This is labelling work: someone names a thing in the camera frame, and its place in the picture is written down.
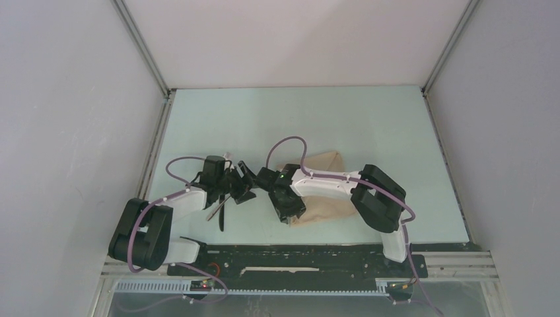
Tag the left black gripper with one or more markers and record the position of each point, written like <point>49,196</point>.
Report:
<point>242,193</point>

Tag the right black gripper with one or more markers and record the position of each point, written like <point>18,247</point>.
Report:
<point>300,207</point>

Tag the beige cloth napkin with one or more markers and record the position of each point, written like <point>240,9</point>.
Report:
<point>324,187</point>

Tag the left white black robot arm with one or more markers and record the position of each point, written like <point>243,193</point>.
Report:
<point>142,238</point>

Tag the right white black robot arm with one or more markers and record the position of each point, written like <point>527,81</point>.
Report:
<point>377,198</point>

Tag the black knife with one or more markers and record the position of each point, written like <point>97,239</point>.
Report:
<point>222,214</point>

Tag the silver fork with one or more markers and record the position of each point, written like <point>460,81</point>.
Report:
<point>218,208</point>

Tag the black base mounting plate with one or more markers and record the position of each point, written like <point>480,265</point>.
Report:
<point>316,267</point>

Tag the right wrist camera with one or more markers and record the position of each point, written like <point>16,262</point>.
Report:
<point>271,180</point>

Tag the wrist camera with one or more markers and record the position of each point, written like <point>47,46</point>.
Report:
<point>214,170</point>
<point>271,180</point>

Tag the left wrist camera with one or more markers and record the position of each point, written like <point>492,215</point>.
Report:
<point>214,170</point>

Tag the white slotted cable duct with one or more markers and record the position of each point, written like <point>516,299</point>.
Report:
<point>185,287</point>

